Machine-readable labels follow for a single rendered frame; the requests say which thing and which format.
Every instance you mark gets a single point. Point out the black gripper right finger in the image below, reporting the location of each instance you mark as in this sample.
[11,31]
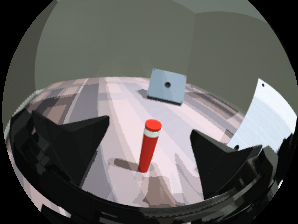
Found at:
[216,163]

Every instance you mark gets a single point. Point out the grey sloped panel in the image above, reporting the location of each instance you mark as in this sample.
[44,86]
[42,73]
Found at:
[169,86]

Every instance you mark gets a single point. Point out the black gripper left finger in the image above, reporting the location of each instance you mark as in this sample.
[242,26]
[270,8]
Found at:
[74,144]

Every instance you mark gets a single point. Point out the red peg with white band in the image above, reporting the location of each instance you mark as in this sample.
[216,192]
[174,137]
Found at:
[152,130]

